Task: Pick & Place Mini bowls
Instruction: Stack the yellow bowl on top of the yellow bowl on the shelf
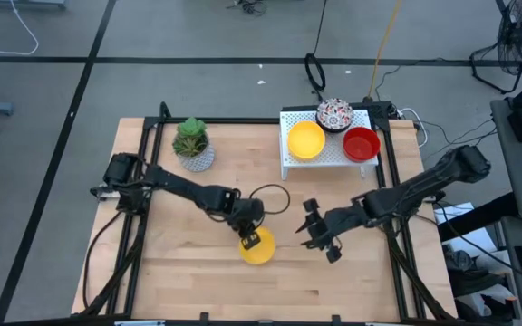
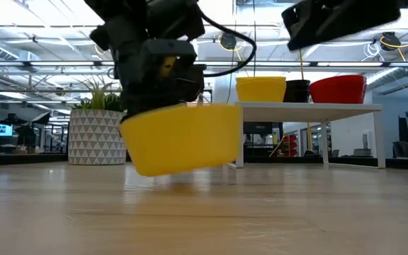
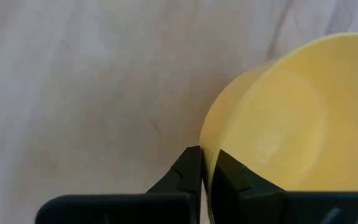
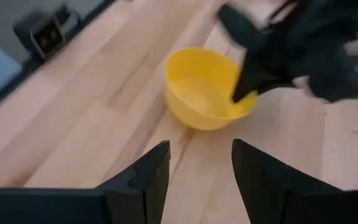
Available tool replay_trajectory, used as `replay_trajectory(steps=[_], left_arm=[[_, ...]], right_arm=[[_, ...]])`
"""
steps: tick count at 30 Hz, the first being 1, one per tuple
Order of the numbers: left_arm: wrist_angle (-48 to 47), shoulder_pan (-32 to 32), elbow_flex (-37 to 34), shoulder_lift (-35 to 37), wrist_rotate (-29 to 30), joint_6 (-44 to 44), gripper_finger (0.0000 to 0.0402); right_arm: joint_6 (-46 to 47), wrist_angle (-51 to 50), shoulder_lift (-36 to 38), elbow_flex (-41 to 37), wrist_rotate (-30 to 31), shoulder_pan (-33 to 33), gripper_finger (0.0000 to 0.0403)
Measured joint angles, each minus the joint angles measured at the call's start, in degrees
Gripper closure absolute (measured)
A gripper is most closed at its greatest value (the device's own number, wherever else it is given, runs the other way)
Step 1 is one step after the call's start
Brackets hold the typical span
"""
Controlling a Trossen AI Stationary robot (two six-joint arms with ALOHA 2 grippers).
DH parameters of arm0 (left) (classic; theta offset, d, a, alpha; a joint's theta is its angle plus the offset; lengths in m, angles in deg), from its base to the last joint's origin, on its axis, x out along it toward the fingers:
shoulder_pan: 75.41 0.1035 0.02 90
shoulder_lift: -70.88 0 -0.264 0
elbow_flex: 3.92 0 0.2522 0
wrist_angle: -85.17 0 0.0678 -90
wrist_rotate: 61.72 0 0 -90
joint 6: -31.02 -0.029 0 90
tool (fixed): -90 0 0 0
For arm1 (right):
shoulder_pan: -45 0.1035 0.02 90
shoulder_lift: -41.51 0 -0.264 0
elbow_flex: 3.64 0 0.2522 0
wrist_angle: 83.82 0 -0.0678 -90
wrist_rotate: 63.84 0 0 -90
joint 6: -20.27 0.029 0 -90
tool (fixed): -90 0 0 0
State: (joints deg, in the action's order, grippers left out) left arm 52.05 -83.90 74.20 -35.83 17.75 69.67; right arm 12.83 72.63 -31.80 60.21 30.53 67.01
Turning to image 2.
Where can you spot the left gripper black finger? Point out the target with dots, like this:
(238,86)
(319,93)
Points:
(133,106)

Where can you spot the black patterned mini bowl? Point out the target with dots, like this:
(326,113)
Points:
(296,92)

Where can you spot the succulent in patterned pot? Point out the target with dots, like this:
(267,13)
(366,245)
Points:
(96,138)

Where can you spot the white perforated shelf riser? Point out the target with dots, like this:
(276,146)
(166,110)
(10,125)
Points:
(310,111)

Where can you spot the red object stack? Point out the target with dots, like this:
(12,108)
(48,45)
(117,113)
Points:
(289,145)

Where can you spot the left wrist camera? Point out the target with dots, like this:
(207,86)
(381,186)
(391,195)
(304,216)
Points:
(168,49)

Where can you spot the silver ceiling duct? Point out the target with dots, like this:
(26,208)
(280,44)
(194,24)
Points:
(384,76)

